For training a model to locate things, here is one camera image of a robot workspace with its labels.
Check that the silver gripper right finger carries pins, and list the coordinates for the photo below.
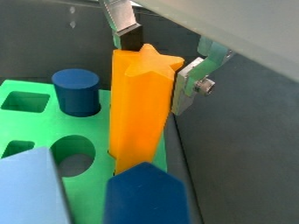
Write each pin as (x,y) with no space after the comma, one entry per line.
(192,79)

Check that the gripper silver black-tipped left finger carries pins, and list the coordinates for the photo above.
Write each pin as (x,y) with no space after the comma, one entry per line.
(126,31)

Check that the orange star-shaped block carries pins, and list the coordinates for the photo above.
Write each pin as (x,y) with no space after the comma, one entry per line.
(140,103)

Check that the green shape sorter board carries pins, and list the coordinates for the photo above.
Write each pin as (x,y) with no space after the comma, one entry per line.
(32,122)

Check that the dark blue cylinder block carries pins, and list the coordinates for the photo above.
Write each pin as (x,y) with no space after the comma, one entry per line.
(76,86)

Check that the dark blue hexagonal block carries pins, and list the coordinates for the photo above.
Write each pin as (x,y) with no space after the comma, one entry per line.
(145,196)

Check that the light blue heart block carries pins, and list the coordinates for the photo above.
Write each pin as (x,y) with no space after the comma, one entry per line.
(32,197)

